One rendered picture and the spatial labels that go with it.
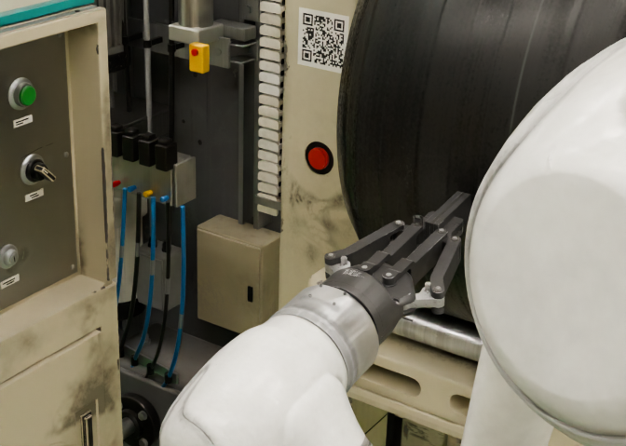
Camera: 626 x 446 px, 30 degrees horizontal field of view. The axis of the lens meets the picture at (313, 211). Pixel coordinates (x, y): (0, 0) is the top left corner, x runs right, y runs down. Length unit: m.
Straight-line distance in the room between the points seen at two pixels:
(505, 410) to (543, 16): 0.51
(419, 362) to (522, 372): 1.10
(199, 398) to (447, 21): 0.49
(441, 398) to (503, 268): 1.10
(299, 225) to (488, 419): 0.87
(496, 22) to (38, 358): 0.72
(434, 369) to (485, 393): 0.71
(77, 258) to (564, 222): 1.28
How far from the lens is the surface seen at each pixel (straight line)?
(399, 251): 1.11
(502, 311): 0.37
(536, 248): 0.36
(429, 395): 1.47
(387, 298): 1.03
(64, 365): 1.55
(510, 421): 0.76
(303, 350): 0.93
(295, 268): 1.63
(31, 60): 1.44
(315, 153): 1.54
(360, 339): 0.98
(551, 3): 1.16
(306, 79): 1.53
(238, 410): 0.88
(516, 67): 1.16
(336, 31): 1.48
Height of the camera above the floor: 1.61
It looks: 24 degrees down
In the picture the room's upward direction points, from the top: 2 degrees clockwise
